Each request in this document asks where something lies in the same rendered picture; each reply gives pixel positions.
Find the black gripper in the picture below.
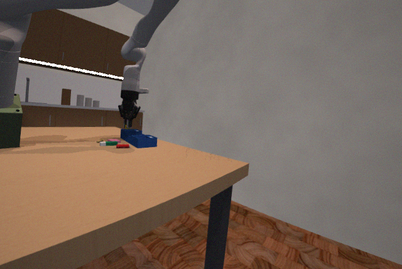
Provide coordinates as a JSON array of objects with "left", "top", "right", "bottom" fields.
[{"left": 118, "top": 90, "right": 141, "bottom": 128}]

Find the green and white eraser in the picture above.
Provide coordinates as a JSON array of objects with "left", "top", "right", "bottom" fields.
[{"left": 100, "top": 141, "right": 117, "bottom": 146}]

